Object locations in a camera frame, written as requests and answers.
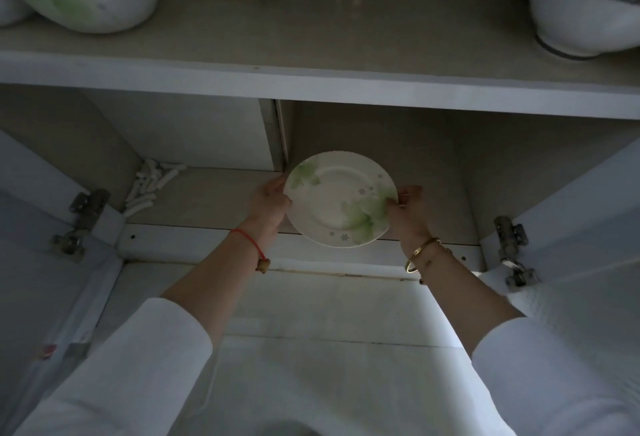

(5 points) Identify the person's right hand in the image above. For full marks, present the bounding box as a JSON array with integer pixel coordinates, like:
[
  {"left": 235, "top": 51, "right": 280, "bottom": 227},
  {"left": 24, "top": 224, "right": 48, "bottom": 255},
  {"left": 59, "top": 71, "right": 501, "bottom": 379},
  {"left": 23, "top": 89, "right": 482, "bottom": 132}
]
[{"left": 385, "top": 185, "right": 437, "bottom": 252}]

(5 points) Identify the person's left hand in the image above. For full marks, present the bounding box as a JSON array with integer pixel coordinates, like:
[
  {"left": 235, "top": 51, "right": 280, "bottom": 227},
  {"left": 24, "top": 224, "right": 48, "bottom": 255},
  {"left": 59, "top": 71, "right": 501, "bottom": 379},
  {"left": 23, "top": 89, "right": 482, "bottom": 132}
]
[{"left": 243, "top": 174, "right": 293, "bottom": 242}]

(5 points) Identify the white plate with green leaves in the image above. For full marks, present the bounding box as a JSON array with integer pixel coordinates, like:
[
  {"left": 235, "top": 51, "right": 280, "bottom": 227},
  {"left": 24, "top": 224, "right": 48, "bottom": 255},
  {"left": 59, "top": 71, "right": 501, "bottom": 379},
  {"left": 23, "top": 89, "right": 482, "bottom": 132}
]
[{"left": 283, "top": 151, "right": 399, "bottom": 248}]

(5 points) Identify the person's right forearm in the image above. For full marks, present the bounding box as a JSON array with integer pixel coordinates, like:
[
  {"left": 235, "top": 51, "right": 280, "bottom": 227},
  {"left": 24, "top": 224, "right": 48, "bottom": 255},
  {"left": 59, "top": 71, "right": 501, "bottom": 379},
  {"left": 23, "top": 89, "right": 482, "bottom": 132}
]
[{"left": 402, "top": 237, "right": 526, "bottom": 362}]

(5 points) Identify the person's left forearm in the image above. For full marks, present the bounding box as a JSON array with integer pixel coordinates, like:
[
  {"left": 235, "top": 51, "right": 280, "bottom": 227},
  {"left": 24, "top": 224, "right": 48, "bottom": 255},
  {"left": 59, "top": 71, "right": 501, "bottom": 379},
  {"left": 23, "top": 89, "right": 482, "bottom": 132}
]
[{"left": 159, "top": 227, "right": 280, "bottom": 351}]

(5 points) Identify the pile of white plastic pegs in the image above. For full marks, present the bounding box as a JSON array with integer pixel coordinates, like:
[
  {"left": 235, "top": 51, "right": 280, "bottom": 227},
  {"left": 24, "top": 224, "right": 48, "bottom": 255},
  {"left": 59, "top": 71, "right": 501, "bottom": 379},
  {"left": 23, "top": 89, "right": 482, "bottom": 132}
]
[{"left": 123, "top": 159, "right": 188, "bottom": 219}]

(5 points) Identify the metal cabinet door hinge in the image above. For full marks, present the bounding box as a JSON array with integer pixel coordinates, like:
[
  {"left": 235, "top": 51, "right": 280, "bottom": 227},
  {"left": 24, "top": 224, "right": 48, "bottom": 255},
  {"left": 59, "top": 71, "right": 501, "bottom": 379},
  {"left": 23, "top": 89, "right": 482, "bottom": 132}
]
[
  {"left": 52, "top": 189, "right": 111, "bottom": 262},
  {"left": 494, "top": 216, "right": 541, "bottom": 292}
]

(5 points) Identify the white cabinet shelf board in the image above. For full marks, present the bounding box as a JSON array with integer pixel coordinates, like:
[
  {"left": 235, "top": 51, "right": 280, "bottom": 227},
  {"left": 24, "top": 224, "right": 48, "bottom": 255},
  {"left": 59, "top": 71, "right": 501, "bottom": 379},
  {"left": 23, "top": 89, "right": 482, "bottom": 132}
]
[{"left": 0, "top": 0, "right": 640, "bottom": 121}]

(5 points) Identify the white cabinet door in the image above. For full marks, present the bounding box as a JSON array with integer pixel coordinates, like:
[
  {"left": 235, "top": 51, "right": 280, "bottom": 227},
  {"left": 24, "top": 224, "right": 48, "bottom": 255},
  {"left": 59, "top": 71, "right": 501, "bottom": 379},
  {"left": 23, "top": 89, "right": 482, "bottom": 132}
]
[
  {"left": 477, "top": 135, "right": 640, "bottom": 401},
  {"left": 0, "top": 130, "right": 125, "bottom": 436}
]

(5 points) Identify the white bowl with dark band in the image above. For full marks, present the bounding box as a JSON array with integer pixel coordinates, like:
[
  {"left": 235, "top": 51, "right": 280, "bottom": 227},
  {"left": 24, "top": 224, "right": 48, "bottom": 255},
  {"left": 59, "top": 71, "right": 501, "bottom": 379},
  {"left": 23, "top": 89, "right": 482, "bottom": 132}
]
[{"left": 529, "top": 0, "right": 640, "bottom": 59}]

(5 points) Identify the gold bangle bracelet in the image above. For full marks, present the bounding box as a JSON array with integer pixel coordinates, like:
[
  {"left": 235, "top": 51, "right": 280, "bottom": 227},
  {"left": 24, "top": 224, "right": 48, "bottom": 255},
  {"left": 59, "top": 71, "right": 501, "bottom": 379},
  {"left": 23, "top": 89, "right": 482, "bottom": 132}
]
[{"left": 404, "top": 237, "right": 442, "bottom": 274}]

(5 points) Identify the red string bracelet with bead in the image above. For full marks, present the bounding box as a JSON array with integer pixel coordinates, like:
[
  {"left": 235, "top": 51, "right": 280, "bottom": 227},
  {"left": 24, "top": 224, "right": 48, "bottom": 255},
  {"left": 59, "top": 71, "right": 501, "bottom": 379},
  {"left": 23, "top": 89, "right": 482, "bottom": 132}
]
[{"left": 229, "top": 228, "right": 271, "bottom": 274}]

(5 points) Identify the thin beaded bracelet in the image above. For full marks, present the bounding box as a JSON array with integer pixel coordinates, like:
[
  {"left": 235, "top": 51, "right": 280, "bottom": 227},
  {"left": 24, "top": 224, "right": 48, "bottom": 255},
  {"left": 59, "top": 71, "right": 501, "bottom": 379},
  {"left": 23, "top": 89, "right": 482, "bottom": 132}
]
[{"left": 418, "top": 246, "right": 453, "bottom": 285}]

